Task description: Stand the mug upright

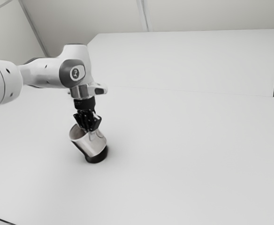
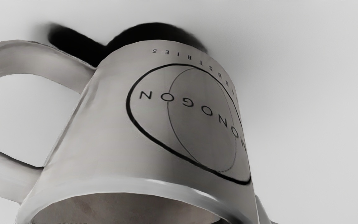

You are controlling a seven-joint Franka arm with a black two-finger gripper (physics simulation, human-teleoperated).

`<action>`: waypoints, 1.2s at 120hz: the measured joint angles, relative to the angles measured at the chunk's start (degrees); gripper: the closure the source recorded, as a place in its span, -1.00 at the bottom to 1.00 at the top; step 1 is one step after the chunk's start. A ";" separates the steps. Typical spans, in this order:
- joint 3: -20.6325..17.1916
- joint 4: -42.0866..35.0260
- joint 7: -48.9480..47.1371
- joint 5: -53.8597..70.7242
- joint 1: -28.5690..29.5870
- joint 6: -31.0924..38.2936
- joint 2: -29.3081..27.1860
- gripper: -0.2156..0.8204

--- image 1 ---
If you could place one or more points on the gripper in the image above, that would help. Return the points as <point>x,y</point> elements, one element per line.
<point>86,114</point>

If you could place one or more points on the silver mug with black base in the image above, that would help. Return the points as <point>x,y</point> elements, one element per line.
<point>92,146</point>

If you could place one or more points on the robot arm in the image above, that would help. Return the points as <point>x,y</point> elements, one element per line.
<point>40,70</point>

